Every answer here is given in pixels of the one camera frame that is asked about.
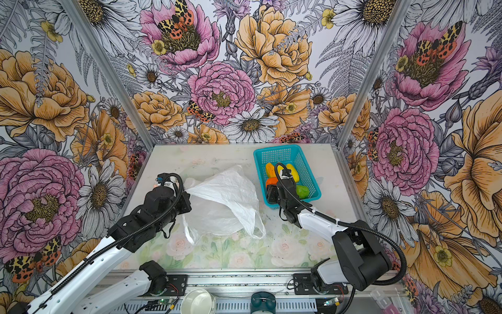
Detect green fruit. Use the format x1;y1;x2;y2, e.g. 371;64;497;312
296;185;310;200

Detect orange yellow mango fruit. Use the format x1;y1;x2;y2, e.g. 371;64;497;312
265;163;276;179

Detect white plastic bag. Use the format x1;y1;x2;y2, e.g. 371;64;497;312
182;165;266;245

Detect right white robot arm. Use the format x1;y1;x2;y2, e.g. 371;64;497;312
265;178;402;293

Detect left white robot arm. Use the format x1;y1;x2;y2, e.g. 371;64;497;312
8;173;192;313

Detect teal plastic basket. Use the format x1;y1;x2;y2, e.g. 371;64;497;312
253;145;322;209

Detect white round cup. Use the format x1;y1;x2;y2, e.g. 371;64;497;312
180;289;216;314

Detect dark green round container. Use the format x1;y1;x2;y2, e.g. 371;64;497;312
250;292;277;314

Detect pink plastic object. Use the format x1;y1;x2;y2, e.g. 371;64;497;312
370;290;401;314

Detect right black corrugated cable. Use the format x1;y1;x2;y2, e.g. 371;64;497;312
273;161;408;287

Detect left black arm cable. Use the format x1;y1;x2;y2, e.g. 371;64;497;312
38;171;185;307

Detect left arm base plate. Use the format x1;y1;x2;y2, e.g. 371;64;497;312
156;274;188;297

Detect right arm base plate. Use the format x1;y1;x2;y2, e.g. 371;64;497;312
293;273;349;296

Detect aluminium front rail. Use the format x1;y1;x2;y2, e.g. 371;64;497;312
70;269;401;301

